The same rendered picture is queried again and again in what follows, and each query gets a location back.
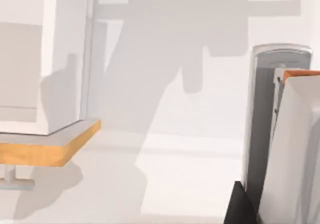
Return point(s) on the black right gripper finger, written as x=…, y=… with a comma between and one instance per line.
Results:
x=238, y=209

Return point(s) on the white cabinet box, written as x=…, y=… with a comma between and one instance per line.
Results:
x=60, y=59

